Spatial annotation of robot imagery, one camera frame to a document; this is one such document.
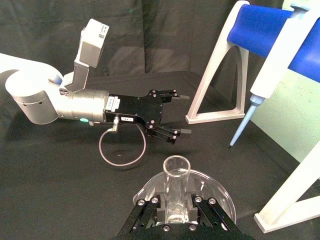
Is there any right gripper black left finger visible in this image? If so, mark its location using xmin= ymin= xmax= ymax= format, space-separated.
xmin=119 ymin=191 xmax=172 ymax=237

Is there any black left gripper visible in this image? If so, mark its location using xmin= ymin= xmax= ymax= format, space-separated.
xmin=104 ymin=88 xmax=193 ymax=146

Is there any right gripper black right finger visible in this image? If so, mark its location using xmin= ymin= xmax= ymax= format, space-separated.
xmin=185 ymin=191 xmax=242 ymax=236

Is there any clear plastic test tube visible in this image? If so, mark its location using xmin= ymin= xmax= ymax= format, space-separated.
xmin=163 ymin=154 xmax=193 ymax=225

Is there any clear round plastic dish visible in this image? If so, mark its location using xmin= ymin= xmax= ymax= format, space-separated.
xmin=132 ymin=168 xmax=237 ymax=226

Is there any black table cloth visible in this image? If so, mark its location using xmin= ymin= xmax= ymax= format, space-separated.
xmin=0 ymin=0 xmax=320 ymax=240

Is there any white pipette with pale blue tip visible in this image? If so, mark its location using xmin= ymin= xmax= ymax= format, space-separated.
xmin=229 ymin=2 xmax=320 ymax=149

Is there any white stand with blue bar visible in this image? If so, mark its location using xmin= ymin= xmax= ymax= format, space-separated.
xmin=185 ymin=0 xmax=320 ymax=235

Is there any thin grey gripper cable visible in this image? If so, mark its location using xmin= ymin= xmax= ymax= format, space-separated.
xmin=98 ymin=115 xmax=148 ymax=169

